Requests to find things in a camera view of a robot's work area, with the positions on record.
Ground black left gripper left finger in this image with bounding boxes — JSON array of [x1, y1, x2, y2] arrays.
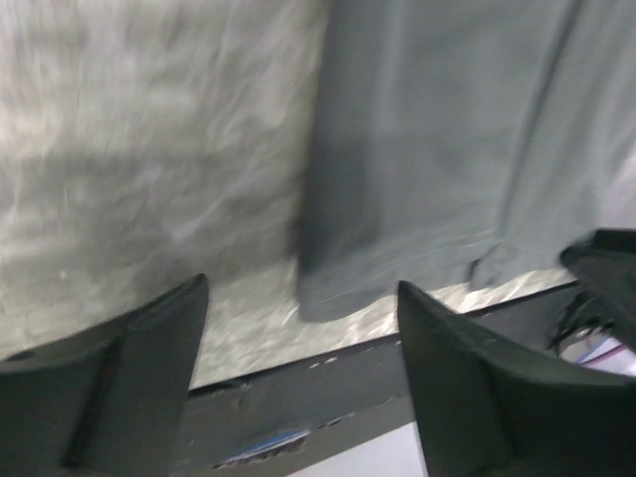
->
[[1, 274, 209, 476]]

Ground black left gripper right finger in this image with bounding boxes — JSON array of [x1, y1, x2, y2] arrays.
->
[[397, 281, 635, 476]]

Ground grey t shirt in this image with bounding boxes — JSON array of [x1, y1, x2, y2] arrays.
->
[[296, 1, 635, 323]]

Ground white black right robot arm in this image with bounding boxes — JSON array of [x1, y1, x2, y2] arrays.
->
[[548, 230, 635, 377]]

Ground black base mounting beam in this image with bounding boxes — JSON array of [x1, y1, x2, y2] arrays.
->
[[173, 282, 587, 471]]

